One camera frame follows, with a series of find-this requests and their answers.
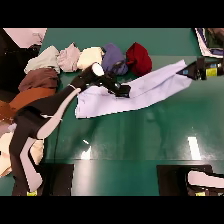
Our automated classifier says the pale yellow garment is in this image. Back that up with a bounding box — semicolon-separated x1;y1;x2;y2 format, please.
76;46;105;71

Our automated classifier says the brown garment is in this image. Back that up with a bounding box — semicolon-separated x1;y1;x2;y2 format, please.
17;67;61;94

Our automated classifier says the pale pink garment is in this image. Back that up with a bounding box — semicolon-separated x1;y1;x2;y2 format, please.
56;42;82;73

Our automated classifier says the orange-brown garment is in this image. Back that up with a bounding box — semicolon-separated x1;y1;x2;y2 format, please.
0;86;58;124

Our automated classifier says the red garment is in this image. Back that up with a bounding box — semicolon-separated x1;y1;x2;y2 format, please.
125;41;153;77

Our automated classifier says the pale grey-green garment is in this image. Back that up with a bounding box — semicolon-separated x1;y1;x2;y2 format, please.
23;45;61;75

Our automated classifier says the heap of clothes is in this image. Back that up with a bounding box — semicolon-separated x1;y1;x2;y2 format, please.
194;27;224;60

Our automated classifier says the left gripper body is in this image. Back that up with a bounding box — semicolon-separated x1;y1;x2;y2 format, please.
114;84;132;99

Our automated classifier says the lavender shirt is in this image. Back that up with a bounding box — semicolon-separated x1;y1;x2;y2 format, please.
74;59;194;120

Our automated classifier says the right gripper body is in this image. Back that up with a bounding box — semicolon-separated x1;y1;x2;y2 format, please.
187;57;207;81

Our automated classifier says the white garment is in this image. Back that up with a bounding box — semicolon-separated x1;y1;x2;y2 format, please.
0;130;45;178

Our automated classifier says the purple garment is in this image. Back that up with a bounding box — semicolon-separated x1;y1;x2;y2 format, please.
101;42;130;77

